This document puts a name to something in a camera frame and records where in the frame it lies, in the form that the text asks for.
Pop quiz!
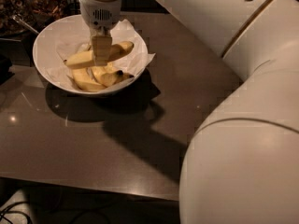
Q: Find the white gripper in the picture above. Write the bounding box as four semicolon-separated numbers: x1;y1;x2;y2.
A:
79;0;121;66

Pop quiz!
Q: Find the yellow banana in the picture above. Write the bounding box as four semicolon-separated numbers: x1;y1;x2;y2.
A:
72;68;106;92
64;41;135;69
91;63;123;87

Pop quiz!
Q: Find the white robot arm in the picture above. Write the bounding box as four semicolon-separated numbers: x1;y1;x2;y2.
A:
156;0;299;224

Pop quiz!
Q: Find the white ceramic bowl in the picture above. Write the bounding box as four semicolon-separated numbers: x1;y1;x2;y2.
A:
33;15;154;97

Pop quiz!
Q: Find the small right banana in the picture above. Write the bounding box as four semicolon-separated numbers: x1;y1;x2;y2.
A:
121;73;134;81

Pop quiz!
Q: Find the glass bowl of snacks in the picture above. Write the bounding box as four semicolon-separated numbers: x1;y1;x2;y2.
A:
0;0;68;37

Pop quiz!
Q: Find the white paper liner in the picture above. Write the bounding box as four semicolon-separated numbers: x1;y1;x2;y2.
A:
38;16;154;96

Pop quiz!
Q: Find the metal serving spoon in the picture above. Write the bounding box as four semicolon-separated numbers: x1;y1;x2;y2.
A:
12;15;39;35

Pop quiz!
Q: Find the dark object left edge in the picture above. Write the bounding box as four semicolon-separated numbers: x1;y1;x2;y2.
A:
0;54;11;78

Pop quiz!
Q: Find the black cable on floor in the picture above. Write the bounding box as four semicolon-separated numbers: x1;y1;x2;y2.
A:
0;201;41;224

